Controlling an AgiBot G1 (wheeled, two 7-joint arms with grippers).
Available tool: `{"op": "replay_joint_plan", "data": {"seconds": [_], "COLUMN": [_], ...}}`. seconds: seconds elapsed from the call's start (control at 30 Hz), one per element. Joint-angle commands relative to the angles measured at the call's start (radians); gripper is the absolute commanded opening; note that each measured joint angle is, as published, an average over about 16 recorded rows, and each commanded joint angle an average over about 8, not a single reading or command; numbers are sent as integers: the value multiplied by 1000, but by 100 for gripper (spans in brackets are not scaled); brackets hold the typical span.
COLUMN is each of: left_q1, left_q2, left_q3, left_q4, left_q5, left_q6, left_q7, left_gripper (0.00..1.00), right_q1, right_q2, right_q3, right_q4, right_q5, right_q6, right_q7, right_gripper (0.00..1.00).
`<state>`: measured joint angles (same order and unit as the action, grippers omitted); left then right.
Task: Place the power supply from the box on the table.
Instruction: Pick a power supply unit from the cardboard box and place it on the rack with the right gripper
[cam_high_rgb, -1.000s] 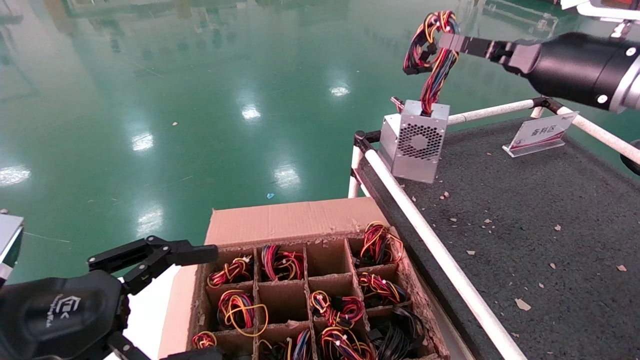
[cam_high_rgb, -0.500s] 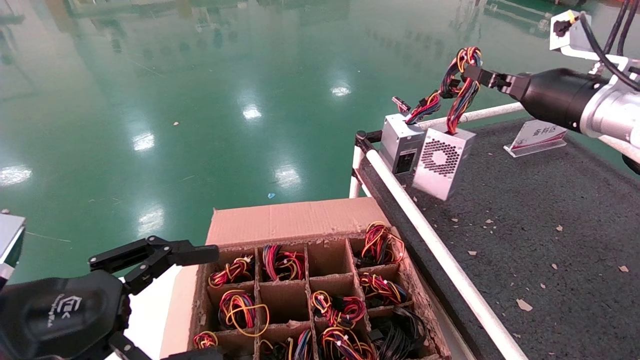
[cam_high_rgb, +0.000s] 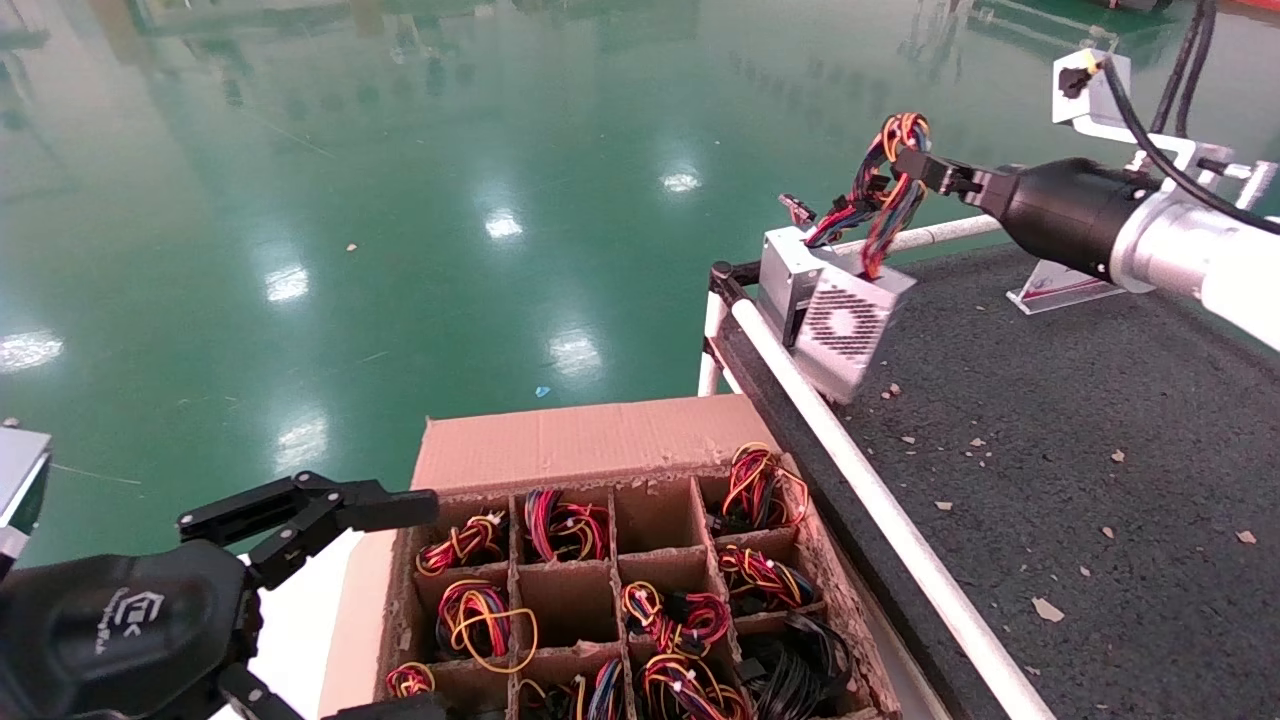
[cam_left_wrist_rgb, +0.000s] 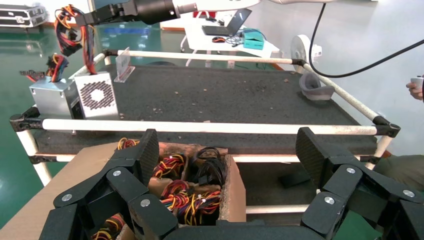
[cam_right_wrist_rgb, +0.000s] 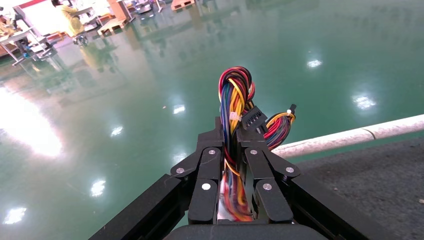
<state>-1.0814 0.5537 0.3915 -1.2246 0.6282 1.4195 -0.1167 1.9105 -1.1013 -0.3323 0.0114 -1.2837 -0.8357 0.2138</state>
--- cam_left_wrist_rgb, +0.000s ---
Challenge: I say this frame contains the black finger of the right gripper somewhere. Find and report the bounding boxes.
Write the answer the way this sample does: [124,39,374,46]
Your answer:
[75,2,135,27]

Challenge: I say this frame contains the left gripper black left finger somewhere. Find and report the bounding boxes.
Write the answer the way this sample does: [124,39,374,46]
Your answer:
[39,128,180,240]

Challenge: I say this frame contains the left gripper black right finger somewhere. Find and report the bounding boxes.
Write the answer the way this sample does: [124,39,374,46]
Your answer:
[294,126,424,240]

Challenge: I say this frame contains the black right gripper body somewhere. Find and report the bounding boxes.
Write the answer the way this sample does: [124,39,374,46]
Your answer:
[130,0,181,26]

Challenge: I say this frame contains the silver power supply honeycomb vent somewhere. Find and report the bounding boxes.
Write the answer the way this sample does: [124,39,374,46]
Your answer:
[53,3,119,121]

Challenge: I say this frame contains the brown cardboard divider box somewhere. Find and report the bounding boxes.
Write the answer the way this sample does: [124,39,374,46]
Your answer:
[0,142,248,240]

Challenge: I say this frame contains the teal cardboard box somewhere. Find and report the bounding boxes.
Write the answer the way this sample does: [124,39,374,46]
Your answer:
[242,29,266,51]

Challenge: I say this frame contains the bare person hand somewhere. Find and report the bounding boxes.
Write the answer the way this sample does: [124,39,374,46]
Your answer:
[406,81,424,102]

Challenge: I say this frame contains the red desk object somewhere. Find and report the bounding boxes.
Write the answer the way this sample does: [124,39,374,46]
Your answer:
[193,10,218,19]

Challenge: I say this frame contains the clear acrylic sign holder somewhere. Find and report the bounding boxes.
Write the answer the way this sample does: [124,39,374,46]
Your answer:
[113,47,136,84]

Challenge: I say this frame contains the white office desk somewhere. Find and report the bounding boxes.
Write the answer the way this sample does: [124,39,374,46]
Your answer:
[180,17,282,69]

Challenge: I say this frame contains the olive green trousers leg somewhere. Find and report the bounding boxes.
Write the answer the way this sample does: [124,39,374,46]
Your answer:
[373,153,424,193]

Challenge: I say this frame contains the black open laptop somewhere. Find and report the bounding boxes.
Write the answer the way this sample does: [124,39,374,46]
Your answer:
[201,6,253,37]

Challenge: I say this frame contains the black aluminium flight case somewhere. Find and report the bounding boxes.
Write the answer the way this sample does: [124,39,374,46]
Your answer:
[0,3,47,30]

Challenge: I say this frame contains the black rubber table mat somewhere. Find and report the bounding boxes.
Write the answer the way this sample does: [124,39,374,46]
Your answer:
[33,64,379,157]

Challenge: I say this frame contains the grey tape roll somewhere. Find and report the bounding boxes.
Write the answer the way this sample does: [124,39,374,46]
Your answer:
[298,71,336,102]

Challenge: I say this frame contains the white round device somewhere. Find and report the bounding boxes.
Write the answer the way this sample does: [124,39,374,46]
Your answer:
[290,34,323,74]

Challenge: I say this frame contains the power supply coloured wire bundle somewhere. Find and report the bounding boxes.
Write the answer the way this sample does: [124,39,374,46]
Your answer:
[91,215,126,240]
[161,180,222,227]
[152,153,187,180]
[117,137,141,151]

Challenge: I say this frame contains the power supply black wire bundle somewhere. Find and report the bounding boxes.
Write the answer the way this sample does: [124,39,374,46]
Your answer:
[190,146,229,187]

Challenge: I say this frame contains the silver power supply coloured wires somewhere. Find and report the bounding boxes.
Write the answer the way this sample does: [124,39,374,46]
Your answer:
[19,53,85,120]

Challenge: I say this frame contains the long black arm cable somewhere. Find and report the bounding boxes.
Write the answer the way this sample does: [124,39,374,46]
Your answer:
[308,2,424,79]

